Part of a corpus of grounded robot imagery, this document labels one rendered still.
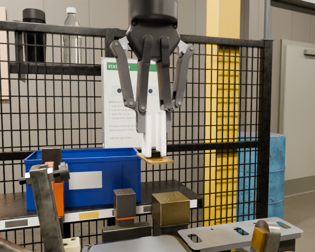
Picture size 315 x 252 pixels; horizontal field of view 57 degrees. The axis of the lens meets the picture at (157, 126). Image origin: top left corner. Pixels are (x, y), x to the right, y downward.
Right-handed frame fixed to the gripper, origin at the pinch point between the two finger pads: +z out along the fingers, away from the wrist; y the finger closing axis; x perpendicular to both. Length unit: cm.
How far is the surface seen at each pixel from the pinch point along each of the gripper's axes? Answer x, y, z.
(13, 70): 57, -28, -15
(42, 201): -2.0, -16.3, 8.4
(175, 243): 13.8, 9.1, 25.7
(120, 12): 247, 42, -94
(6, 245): -0.9, -21.0, 14.2
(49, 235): -2.0, -15.5, 13.2
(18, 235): 100, -35, 55
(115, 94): 54, 3, -8
